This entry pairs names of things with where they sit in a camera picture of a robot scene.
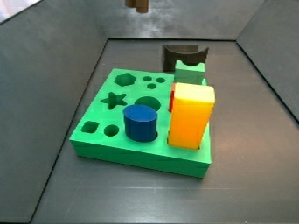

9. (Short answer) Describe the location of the brown square-circle object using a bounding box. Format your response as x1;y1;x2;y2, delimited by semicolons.
126;0;150;13

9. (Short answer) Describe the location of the dark curved fixture stand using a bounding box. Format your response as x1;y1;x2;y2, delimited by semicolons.
163;45;210;72

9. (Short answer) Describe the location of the blue cylinder block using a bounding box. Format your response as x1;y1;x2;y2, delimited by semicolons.
123;104;158;143

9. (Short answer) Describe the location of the red block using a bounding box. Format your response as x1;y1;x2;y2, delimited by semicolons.
168;90;174;113

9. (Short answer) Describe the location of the yellow rectangular block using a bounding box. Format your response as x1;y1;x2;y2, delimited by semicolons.
168;82;215;150

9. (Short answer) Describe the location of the green shape-sorter base block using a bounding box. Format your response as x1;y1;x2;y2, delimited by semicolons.
70;68;211;178

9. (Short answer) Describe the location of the green notched block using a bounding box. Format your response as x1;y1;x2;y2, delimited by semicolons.
174;60;207;85

